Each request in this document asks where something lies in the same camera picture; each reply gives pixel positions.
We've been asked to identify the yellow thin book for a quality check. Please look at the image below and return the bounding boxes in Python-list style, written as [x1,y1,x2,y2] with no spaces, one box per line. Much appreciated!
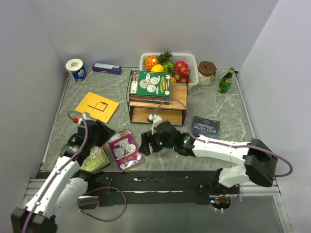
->
[75,92,119,123]

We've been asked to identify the brown book under green one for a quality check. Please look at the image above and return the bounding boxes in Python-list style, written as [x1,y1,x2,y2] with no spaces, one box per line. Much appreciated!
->
[102,144,111,169]

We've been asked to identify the green 65-Storey Treehouse book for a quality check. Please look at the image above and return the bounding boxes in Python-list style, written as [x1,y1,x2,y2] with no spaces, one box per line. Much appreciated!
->
[80,146,111,173]

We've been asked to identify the purple rectangular box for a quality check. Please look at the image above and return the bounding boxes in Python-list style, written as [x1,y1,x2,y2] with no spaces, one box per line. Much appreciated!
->
[92,62,122,75]

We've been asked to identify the white jar brown lid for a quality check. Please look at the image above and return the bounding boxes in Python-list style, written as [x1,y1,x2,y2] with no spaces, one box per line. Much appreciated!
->
[198,61,217,86]

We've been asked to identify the orange toy pineapple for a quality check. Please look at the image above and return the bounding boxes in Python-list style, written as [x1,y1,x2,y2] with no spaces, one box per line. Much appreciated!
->
[144,49,173,71]

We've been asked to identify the black wire wooden shelf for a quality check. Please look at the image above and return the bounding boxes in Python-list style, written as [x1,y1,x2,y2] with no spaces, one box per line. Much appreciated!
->
[127,72,189,126]

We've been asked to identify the yellow orange toy fruit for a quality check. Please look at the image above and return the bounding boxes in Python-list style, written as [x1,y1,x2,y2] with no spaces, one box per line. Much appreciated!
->
[151,64,164,72]

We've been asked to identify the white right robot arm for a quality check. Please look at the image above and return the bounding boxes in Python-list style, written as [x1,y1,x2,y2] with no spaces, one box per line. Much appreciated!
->
[139,121,278,194]

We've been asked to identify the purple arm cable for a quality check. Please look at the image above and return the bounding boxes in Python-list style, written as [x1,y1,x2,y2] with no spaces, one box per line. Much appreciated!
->
[20,110,88,233]
[153,98,294,178]

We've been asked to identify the Little Women floral book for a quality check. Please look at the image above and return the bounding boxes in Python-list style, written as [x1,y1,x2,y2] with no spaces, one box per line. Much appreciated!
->
[130,99,170,105]

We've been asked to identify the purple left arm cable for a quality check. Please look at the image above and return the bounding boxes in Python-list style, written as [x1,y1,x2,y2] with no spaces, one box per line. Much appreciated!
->
[20,110,88,233]

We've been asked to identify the red 13-Storey Treehouse book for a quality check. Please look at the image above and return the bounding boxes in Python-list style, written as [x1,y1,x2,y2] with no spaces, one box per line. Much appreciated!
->
[129,96,170,100]

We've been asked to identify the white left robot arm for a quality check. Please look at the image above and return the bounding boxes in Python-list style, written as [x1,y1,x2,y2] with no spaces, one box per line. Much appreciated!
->
[11,119,115,233]

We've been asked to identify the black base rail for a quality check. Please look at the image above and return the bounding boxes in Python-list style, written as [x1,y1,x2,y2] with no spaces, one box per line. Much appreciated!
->
[47,170,239,207]

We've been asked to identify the white plastic fruit basket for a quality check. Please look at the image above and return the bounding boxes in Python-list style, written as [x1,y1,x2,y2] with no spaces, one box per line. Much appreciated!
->
[139,52,199,90]

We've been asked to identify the toilet paper roll blue wrap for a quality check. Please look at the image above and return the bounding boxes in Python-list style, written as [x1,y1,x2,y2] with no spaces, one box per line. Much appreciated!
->
[65,59,87,82]

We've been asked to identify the green toy apple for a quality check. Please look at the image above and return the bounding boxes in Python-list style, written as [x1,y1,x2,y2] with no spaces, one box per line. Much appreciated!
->
[163,61,175,73]

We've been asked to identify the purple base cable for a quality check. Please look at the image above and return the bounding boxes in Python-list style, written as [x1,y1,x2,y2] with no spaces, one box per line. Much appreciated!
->
[77,186,128,223]

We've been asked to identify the green glass bottle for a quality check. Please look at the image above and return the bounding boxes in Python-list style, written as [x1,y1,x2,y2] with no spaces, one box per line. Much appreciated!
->
[218,67,235,94]

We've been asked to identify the purple back-cover Treehouse book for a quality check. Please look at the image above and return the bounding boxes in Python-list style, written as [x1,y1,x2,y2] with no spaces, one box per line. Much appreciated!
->
[108,128,143,172]

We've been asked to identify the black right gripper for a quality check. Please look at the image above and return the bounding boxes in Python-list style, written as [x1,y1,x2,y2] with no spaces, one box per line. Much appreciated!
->
[138,130,175,156]

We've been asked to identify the blue 1984 book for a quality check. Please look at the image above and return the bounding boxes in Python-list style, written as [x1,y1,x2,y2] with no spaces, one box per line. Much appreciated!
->
[191,116,220,139]

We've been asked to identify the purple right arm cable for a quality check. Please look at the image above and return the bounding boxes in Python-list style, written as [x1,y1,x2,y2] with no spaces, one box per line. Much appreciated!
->
[153,98,294,178]

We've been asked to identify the pink toy dragon fruit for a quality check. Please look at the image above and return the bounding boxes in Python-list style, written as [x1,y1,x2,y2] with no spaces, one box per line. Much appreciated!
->
[174,61,190,75]

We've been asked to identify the green back-cover Treehouse book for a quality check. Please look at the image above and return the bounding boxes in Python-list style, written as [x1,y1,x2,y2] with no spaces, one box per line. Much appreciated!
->
[129,70,172,99]

